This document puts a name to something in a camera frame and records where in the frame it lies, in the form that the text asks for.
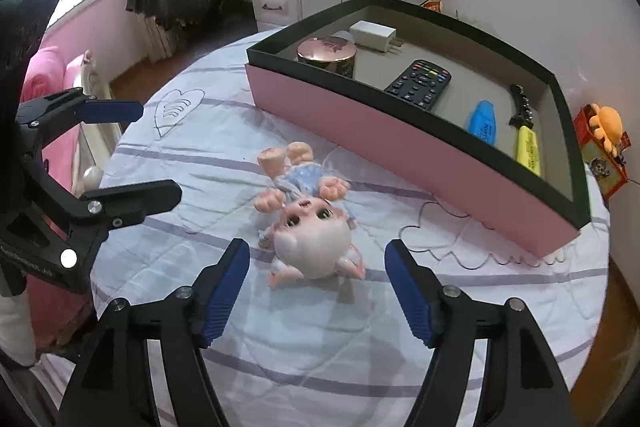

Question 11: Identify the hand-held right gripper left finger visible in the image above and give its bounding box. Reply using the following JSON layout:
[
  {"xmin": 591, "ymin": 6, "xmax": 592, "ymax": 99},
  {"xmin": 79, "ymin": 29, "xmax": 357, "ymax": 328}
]
[{"xmin": 59, "ymin": 237, "xmax": 251, "ymax": 427}]

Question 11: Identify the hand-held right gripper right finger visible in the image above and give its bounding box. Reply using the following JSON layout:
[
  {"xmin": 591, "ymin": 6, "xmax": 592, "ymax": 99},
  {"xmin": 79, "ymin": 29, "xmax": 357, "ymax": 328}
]
[{"xmin": 384, "ymin": 238, "xmax": 573, "ymax": 427}]

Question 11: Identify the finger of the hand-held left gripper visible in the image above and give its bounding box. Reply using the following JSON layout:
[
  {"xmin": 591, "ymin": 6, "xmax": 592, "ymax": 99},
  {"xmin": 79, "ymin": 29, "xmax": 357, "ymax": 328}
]
[
  {"xmin": 79, "ymin": 179, "xmax": 183, "ymax": 229},
  {"xmin": 17, "ymin": 88, "xmax": 145, "ymax": 154}
]

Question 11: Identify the pink doll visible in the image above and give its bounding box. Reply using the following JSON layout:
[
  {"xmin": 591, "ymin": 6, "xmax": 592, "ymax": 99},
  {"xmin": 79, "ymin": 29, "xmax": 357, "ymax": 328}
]
[{"xmin": 254, "ymin": 141, "xmax": 367, "ymax": 290}]

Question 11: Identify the yellow highlighter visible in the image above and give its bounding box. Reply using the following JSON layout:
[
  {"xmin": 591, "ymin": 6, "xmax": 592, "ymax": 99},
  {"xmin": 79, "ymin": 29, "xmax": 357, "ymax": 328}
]
[{"xmin": 514, "ymin": 125, "xmax": 545, "ymax": 178}]

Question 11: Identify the blue highlighter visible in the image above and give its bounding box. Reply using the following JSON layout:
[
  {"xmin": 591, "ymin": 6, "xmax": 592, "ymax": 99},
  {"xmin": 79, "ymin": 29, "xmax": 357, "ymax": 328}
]
[{"xmin": 466, "ymin": 100, "xmax": 499, "ymax": 145}]

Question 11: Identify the pink box with dark rim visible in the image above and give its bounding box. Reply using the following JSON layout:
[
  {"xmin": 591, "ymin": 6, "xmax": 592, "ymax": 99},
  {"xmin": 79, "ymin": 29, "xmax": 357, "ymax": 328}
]
[{"xmin": 245, "ymin": 0, "xmax": 592, "ymax": 258}]

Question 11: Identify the black remote control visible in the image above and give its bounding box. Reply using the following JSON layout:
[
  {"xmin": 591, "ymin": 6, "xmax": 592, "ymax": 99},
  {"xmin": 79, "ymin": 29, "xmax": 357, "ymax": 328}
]
[{"xmin": 383, "ymin": 59, "xmax": 453, "ymax": 112}]

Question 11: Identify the black decorated hair clip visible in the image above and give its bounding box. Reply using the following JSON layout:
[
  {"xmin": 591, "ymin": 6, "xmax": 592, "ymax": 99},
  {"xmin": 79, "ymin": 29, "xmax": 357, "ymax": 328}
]
[{"xmin": 508, "ymin": 84, "xmax": 533, "ymax": 130}]

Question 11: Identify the round tin rose gold lid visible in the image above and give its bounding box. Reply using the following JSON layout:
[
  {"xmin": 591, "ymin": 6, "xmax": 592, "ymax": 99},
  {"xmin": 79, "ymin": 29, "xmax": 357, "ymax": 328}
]
[{"xmin": 296, "ymin": 38, "xmax": 358, "ymax": 80}]

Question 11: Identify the white charger plug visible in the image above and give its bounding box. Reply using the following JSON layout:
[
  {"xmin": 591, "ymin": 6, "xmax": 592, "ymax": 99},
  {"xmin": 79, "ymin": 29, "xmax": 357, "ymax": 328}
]
[{"xmin": 349, "ymin": 21, "xmax": 405, "ymax": 55}]

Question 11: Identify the pink bedding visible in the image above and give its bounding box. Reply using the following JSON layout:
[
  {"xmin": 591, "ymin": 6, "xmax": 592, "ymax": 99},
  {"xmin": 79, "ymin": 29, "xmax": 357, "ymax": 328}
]
[{"xmin": 22, "ymin": 47, "xmax": 123, "ymax": 350}]

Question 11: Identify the red printed box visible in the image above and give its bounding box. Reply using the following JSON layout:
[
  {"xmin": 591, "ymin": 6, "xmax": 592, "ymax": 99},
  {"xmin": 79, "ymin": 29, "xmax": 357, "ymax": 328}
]
[{"xmin": 572, "ymin": 104, "xmax": 628, "ymax": 200}]

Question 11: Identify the orange plush octopus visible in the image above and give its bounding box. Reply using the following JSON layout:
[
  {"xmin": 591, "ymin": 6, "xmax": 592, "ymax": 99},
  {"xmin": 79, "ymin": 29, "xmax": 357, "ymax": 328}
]
[{"xmin": 587, "ymin": 104, "xmax": 625, "ymax": 152}]

